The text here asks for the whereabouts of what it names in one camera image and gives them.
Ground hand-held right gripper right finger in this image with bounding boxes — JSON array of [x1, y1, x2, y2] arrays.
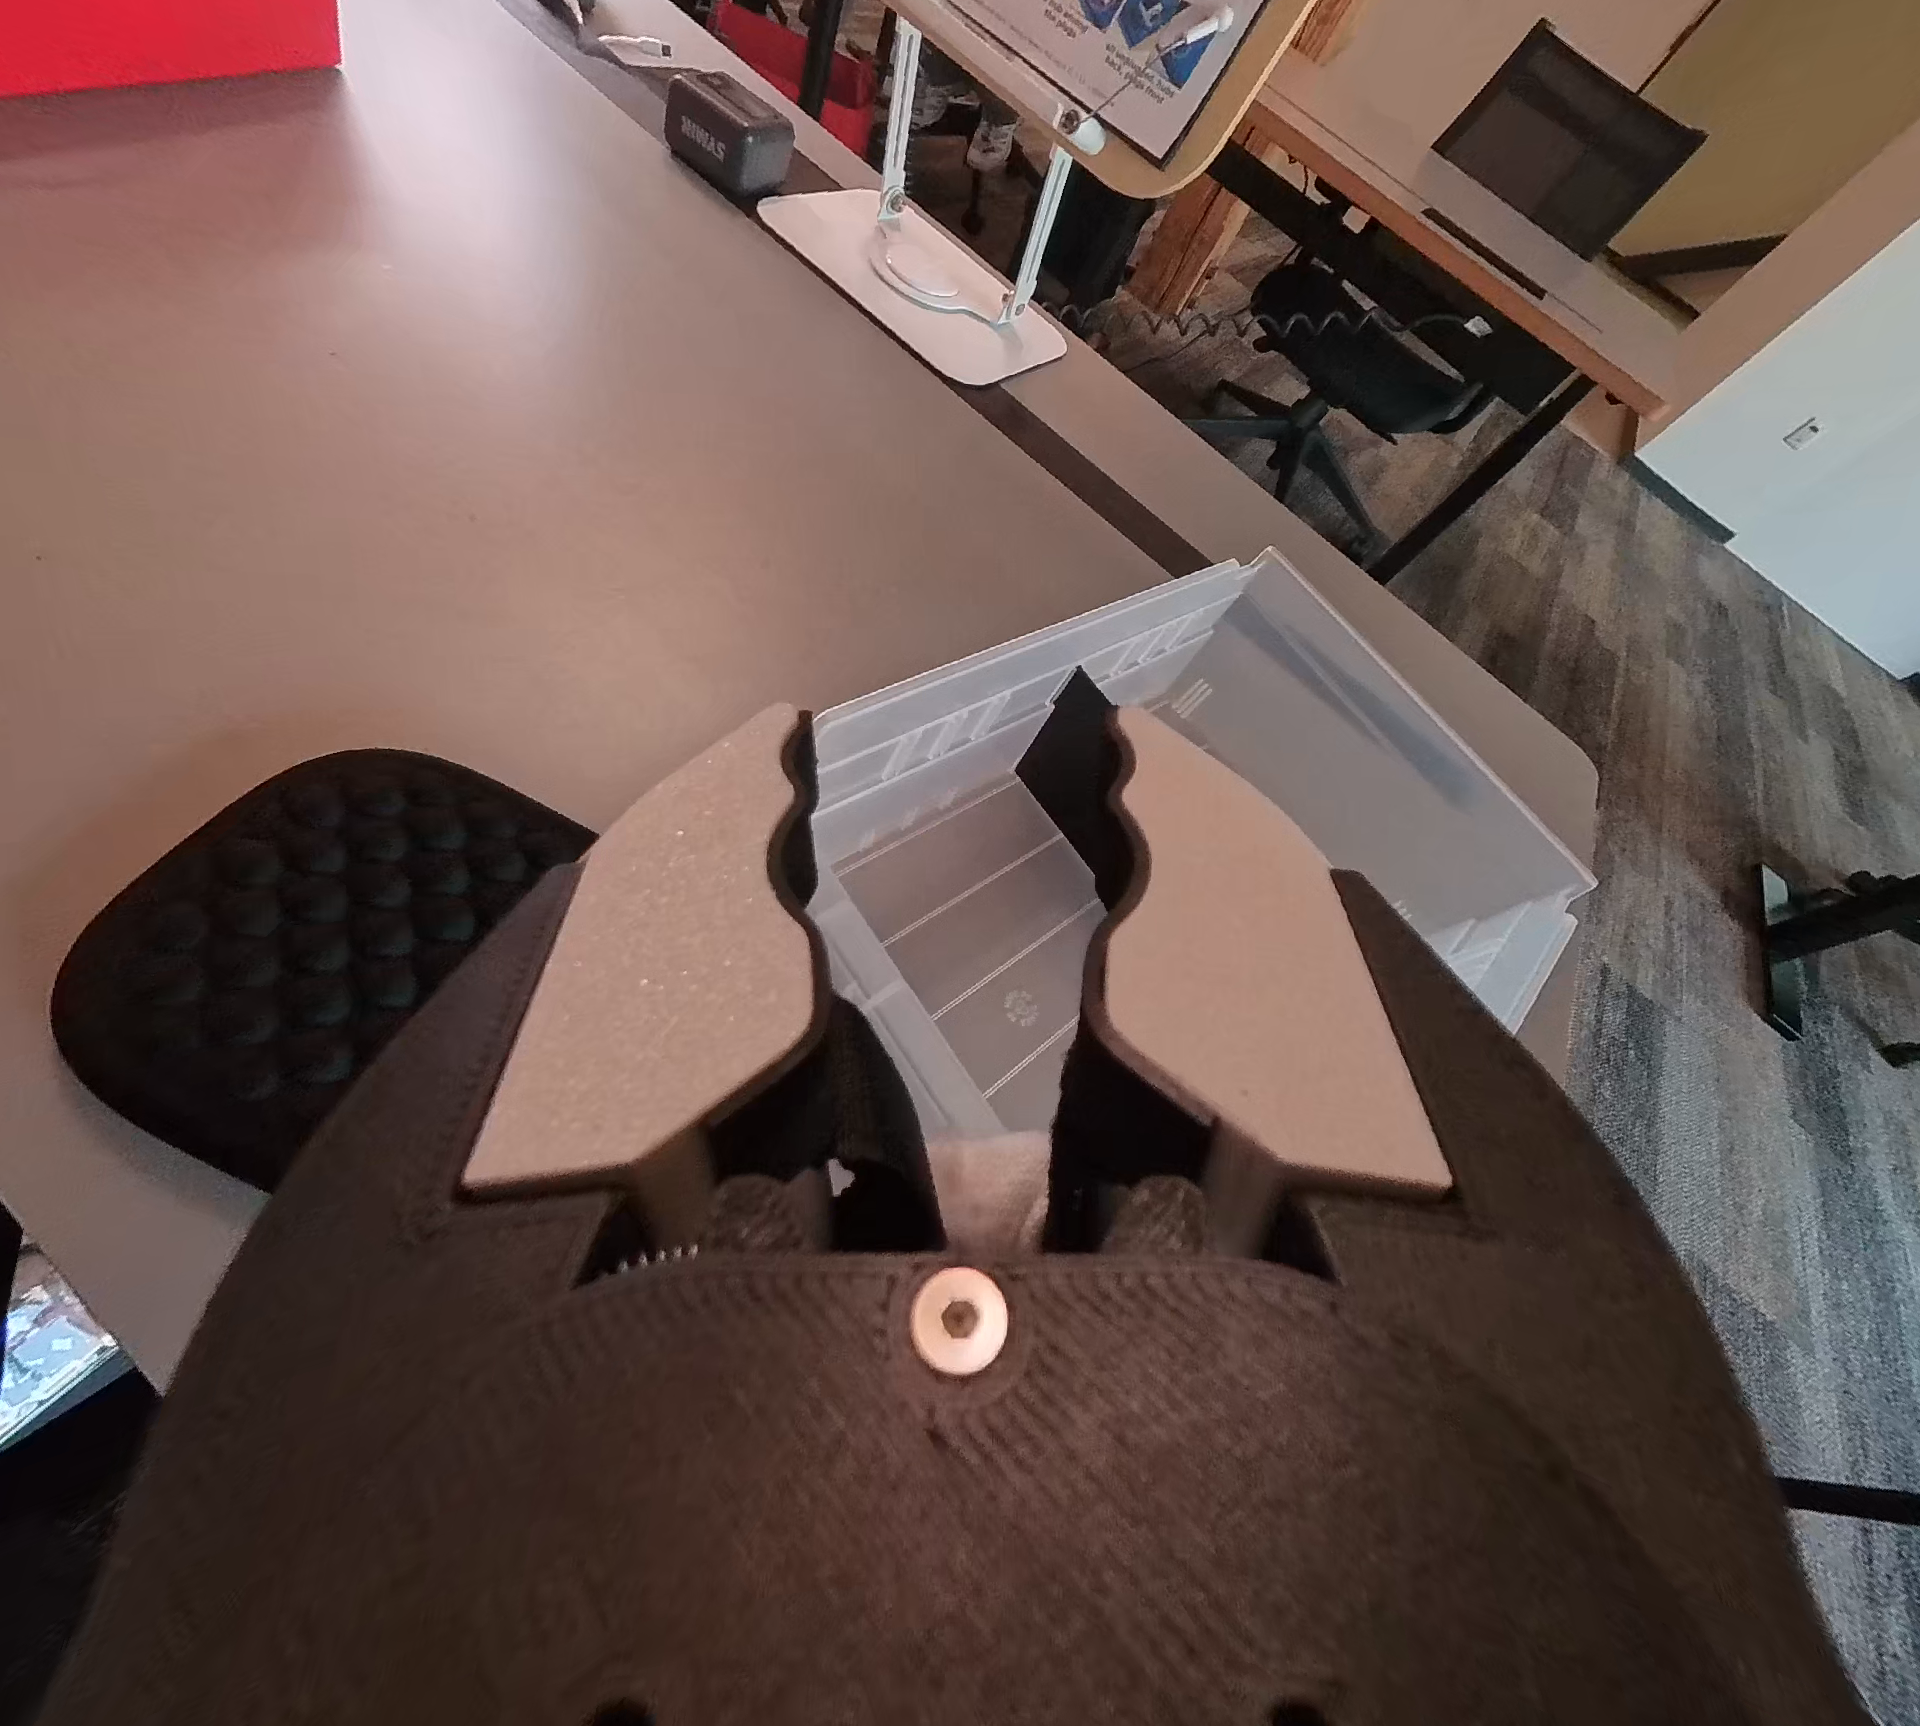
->
[[1083, 707, 1458, 1253]]

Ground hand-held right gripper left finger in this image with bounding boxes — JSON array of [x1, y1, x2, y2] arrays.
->
[[454, 703, 834, 1236]]

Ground white plastic bin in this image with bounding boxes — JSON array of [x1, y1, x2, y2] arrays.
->
[[811, 544, 1600, 1145]]

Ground person's right hand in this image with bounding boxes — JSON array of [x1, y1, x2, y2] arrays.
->
[[923, 1127, 1053, 1256]]

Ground black flat pouch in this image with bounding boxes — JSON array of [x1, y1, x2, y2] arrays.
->
[[1013, 665, 1121, 910]]

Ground black bumpy round mat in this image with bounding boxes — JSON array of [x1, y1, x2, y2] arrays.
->
[[49, 748, 602, 1196]]

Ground black office chair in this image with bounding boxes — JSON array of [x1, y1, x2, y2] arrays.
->
[[1201, 257, 1502, 558], [1433, 20, 1710, 262]]

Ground dark grey small box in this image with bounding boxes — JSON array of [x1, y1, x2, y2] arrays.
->
[[665, 72, 798, 202]]

